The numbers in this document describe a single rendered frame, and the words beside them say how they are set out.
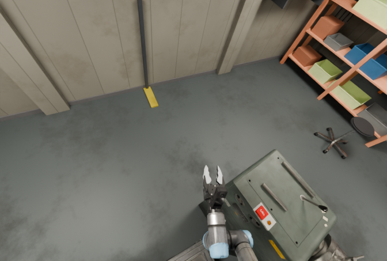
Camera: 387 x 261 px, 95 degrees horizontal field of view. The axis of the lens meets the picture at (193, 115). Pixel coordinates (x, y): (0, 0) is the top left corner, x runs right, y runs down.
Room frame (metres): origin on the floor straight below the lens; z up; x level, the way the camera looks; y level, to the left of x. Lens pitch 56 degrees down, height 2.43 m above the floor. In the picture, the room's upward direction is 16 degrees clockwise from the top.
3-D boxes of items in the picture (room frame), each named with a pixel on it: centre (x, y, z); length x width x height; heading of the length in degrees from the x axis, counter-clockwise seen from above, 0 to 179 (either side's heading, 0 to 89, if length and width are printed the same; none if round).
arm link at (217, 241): (0.03, -0.24, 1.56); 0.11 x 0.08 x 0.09; 15
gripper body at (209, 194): (0.18, -0.20, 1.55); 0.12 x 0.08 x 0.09; 15
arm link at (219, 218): (0.11, -0.22, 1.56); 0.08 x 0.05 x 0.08; 105
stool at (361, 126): (1.90, -2.44, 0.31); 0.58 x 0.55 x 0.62; 126
